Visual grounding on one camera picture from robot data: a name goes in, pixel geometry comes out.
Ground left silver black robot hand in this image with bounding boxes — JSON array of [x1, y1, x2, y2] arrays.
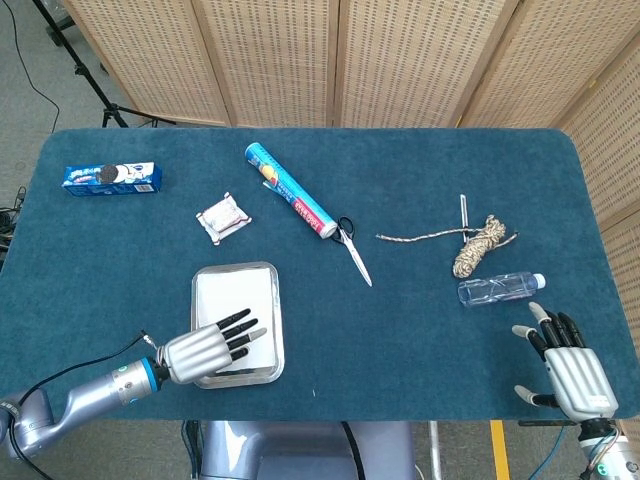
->
[[162, 307, 269, 386]]

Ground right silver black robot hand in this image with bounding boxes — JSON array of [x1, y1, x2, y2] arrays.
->
[[511, 301, 619, 420]]

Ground white paper sheet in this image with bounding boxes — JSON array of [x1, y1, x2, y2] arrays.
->
[[196, 268, 278, 374]]

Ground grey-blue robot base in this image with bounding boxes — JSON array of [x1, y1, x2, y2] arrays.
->
[[199, 420, 419, 480]]

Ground silver metal tray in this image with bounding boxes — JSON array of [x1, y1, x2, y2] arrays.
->
[[190, 260, 286, 390]]

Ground yellow floor tape strip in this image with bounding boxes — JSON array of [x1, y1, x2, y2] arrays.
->
[[489, 420, 511, 480]]

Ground clear plastic water bottle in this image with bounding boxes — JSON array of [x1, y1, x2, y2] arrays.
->
[[457, 271, 547, 308]]

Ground white red snack packet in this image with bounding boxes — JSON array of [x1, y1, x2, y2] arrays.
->
[[195, 191, 253, 247]]

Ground silver metal pole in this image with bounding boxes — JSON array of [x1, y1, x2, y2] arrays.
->
[[428, 420, 444, 480]]

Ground blue carpet table cover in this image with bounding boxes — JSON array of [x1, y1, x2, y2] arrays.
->
[[0, 127, 635, 422]]

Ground blue plastic wrap roll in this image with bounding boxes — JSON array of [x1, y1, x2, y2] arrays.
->
[[244, 141, 339, 241]]

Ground blue cookie box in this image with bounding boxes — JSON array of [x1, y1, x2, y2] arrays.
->
[[61, 160, 164, 199]]

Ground black tripod stand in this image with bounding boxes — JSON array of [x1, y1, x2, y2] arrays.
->
[[32, 0, 177, 129]]

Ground wicker folding screen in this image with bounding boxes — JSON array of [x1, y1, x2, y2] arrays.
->
[[62, 0, 640, 480]]

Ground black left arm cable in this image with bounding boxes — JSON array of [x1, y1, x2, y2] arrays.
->
[[22, 329, 156, 397]]

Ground beige braided rope bundle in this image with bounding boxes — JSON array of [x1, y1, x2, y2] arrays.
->
[[375, 214, 519, 279]]

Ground black-handled scissors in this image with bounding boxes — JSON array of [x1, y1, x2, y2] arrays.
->
[[329, 215, 374, 288]]

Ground thick black cable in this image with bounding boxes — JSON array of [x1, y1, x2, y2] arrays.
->
[[341, 421, 365, 480]]

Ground black cable tangle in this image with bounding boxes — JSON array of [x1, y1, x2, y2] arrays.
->
[[0, 185, 27, 251]]

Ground thin black floor cable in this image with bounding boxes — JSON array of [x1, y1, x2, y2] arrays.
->
[[8, 0, 61, 136]]

